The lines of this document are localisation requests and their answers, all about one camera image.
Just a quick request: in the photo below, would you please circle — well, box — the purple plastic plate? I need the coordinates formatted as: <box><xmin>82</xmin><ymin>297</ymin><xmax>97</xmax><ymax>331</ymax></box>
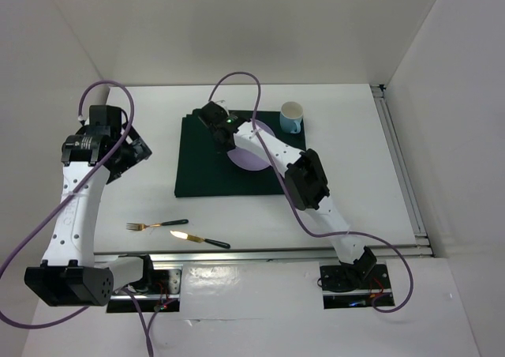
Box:
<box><xmin>227</xmin><ymin>122</ymin><xmax>277</xmax><ymax>172</ymax></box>

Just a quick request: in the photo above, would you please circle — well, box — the dark green cloth placemat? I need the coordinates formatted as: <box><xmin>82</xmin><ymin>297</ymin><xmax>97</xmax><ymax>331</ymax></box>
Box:
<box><xmin>174</xmin><ymin>109</ymin><xmax>282</xmax><ymax>198</ymax></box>

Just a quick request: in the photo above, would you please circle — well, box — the blue mug white inside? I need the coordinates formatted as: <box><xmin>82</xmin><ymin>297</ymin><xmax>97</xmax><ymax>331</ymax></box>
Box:
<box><xmin>279</xmin><ymin>102</ymin><xmax>304</xmax><ymax>134</ymax></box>

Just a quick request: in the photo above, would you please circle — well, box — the gold fork black handle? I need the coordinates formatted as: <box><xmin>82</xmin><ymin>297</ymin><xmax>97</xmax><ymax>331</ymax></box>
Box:
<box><xmin>125</xmin><ymin>219</ymin><xmax>189</xmax><ymax>231</ymax></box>

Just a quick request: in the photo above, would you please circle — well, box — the gold knife black handle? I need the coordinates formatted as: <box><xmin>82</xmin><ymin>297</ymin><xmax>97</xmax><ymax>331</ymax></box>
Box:
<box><xmin>170</xmin><ymin>231</ymin><xmax>231</xmax><ymax>250</ymax></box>

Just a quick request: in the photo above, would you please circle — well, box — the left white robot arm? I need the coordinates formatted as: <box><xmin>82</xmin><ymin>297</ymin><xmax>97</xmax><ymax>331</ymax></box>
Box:
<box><xmin>24</xmin><ymin>105</ymin><xmax>156</xmax><ymax>306</ymax></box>

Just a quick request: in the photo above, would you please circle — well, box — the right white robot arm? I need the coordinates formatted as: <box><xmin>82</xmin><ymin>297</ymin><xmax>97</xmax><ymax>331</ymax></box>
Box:
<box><xmin>197</xmin><ymin>101</ymin><xmax>376</xmax><ymax>287</ymax></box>

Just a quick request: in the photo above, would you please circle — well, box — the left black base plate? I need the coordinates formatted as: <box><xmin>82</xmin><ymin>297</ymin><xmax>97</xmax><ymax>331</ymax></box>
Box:
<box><xmin>107</xmin><ymin>268</ymin><xmax>182</xmax><ymax>314</ymax></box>

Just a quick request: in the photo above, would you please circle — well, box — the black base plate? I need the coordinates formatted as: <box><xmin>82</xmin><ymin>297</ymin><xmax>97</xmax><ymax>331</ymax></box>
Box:
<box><xmin>316</xmin><ymin>264</ymin><xmax>395</xmax><ymax>310</ymax></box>
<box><xmin>107</xmin><ymin>268</ymin><xmax>182</xmax><ymax>314</ymax></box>

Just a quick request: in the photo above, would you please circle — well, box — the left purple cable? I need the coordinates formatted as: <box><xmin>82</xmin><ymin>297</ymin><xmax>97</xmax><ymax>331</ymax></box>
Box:
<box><xmin>0</xmin><ymin>79</ymin><xmax>157</xmax><ymax>356</ymax></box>

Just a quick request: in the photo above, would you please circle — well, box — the aluminium rail front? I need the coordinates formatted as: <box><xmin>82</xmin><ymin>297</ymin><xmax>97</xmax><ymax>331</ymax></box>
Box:
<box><xmin>95</xmin><ymin>246</ymin><xmax>433</xmax><ymax>264</ymax></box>

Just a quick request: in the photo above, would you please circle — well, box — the aluminium rail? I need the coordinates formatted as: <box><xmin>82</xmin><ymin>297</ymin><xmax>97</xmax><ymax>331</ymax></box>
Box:
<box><xmin>370</xmin><ymin>85</ymin><xmax>431</xmax><ymax>247</ymax></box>
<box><xmin>95</xmin><ymin>246</ymin><xmax>433</xmax><ymax>264</ymax></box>

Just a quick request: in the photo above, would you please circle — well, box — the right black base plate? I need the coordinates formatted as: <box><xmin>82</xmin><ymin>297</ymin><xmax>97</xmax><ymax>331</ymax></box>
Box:
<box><xmin>316</xmin><ymin>264</ymin><xmax>395</xmax><ymax>310</ymax></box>

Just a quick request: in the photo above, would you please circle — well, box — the aluminium rail right side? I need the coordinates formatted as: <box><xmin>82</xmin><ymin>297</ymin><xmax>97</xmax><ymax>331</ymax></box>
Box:
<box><xmin>370</xmin><ymin>85</ymin><xmax>431</xmax><ymax>247</ymax></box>

